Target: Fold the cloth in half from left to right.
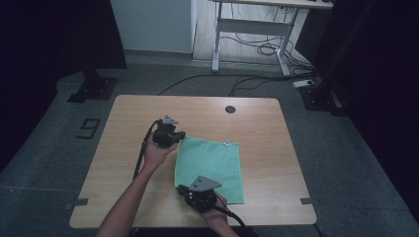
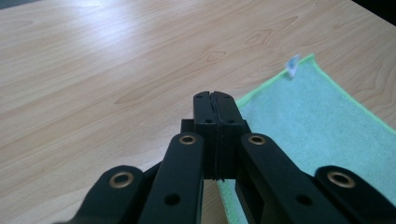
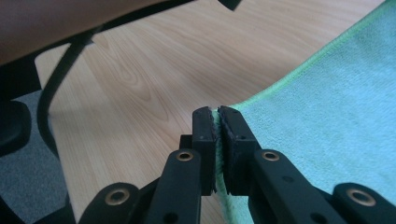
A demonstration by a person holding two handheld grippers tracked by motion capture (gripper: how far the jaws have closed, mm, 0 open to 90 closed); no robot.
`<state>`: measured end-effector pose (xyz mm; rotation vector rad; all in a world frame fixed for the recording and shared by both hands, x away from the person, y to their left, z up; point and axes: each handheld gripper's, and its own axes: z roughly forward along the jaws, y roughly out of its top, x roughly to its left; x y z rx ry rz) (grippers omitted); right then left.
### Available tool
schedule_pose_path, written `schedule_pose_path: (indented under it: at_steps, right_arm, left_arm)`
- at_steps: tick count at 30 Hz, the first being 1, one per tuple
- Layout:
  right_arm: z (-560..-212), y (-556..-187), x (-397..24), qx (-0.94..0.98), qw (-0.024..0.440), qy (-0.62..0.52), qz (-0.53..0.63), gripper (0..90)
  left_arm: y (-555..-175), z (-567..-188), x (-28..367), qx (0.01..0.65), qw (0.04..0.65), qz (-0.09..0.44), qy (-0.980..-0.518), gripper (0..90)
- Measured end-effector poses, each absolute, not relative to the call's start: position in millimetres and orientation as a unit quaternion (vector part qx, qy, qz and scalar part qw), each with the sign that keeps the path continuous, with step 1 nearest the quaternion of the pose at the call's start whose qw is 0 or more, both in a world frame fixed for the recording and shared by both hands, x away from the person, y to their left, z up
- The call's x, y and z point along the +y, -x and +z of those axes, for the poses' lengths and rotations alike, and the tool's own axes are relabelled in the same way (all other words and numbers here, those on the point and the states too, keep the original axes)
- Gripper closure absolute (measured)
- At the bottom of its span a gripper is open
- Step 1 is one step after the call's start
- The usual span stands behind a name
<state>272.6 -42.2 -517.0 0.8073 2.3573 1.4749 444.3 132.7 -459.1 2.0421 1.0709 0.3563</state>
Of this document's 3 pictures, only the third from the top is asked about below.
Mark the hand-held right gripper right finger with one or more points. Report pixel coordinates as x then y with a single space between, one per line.
238 146

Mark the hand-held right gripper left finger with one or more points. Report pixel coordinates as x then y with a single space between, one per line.
204 140

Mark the green microfibre cloth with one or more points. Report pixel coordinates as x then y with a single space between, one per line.
327 124

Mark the dark rounded object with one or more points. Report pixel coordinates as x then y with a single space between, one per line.
12 127

